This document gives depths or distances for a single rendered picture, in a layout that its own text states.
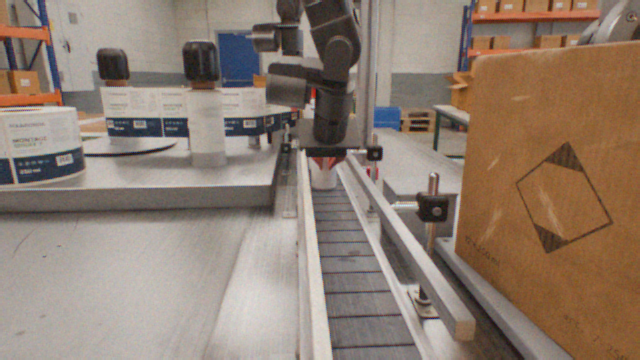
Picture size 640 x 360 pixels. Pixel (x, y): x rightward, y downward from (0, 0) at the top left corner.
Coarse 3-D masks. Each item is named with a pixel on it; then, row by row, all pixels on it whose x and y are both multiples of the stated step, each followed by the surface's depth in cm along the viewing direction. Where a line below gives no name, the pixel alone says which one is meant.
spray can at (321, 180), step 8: (312, 112) 66; (312, 160) 69; (328, 160) 68; (312, 168) 70; (328, 168) 68; (312, 176) 70; (320, 176) 69; (328, 176) 69; (312, 184) 70; (320, 184) 69; (328, 184) 69
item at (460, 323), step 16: (352, 160) 59; (368, 192) 44; (384, 208) 37; (384, 224) 36; (400, 224) 33; (400, 240) 31; (416, 256) 27; (416, 272) 27; (432, 272) 25; (432, 288) 24; (448, 288) 23; (432, 304) 24; (448, 304) 22; (448, 320) 21; (464, 320) 20; (464, 336) 20
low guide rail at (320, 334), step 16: (304, 160) 80; (304, 176) 67; (304, 192) 58; (304, 208) 53; (320, 272) 34; (320, 288) 31; (320, 304) 29; (320, 320) 27; (320, 336) 26; (320, 352) 24
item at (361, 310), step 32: (320, 192) 69; (320, 224) 54; (352, 224) 54; (320, 256) 44; (352, 256) 44; (352, 288) 38; (384, 288) 38; (352, 320) 33; (384, 320) 33; (352, 352) 29; (384, 352) 29; (416, 352) 29
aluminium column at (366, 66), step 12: (372, 0) 94; (360, 12) 96; (372, 12) 94; (360, 24) 96; (372, 24) 95; (372, 36) 96; (372, 48) 97; (360, 60) 97; (372, 60) 97; (360, 72) 98; (372, 72) 98; (360, 84) 99; (372, 84) 99; (360, 96) 100; (372, 96) 100; (360, 108) 101; (372, 108) 101; (360, 120) 102; (372, 120) 102; (360, 132) 103; (372, 132) 103; (360, 156) 105
